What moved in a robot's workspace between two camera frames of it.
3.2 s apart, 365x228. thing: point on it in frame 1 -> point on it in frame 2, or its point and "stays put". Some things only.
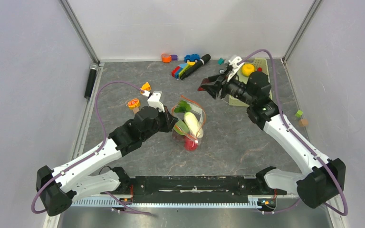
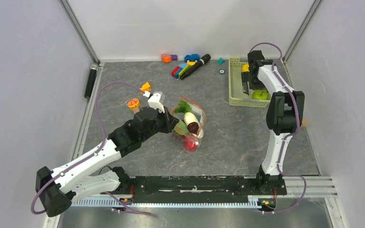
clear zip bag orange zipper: x=188 y=118 stays put
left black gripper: x=169 y=120 stays put
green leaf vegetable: x=183 y=107 stays put
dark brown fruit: x=203 y=88 -> x=193 y=127
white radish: x=193 y=125 stays put
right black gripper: x=215 y=87 -> x=245 y=78
